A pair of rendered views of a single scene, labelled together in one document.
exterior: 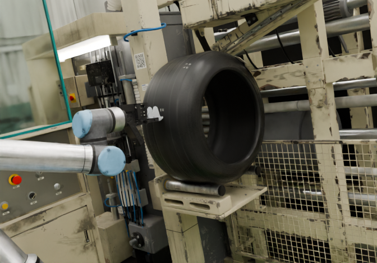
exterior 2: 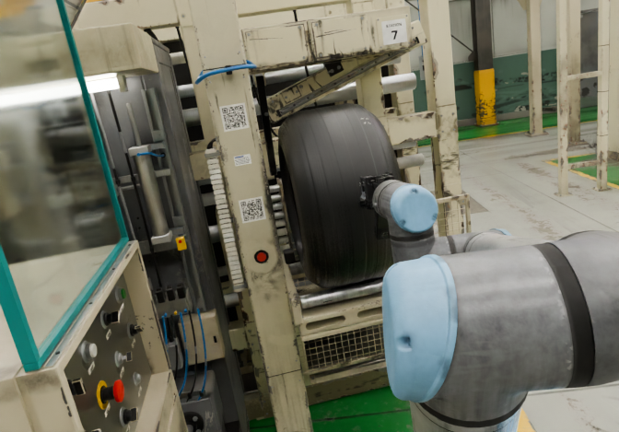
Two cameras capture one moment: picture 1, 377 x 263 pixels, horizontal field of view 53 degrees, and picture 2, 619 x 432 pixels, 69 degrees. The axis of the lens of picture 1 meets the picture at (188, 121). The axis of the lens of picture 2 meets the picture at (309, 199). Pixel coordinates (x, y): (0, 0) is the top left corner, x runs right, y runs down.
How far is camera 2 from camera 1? 148 cm
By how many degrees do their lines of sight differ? 51
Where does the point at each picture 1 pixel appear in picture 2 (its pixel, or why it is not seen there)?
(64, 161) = not seen: hidden behind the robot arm
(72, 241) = not seen: outside the picture
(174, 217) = (287, 351)
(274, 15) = (366, 65)
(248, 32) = (330, 84)
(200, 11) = (284, 49)
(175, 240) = (287, 385)
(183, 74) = (374, 133)
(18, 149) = not seen: hidden behind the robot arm
